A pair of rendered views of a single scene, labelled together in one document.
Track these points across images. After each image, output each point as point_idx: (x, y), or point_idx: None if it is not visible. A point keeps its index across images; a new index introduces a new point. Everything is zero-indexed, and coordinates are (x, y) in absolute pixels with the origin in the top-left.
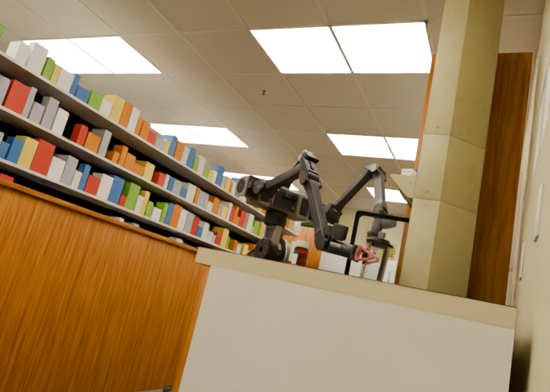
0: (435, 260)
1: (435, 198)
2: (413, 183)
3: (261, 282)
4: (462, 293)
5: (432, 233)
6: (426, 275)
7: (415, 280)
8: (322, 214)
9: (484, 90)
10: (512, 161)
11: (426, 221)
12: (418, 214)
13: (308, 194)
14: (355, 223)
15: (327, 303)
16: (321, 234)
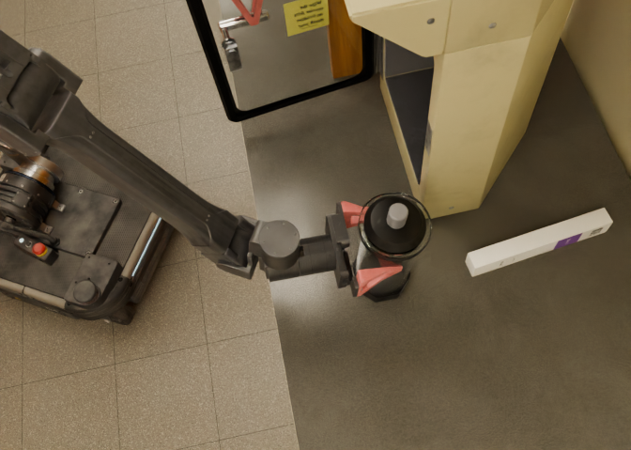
0: (503, 136)
1: (515, 35)
2: (442, 19)
3: None
4: (533, 103)
5: (503, 106)
6: (484, 168)
7: (460, 181)
8: (180, 198)
9: None
10: None
11: (488, 90)
12: (464, 83)
13: (81, 160)
14: (193, 2)
15: None
16: (222, 255)
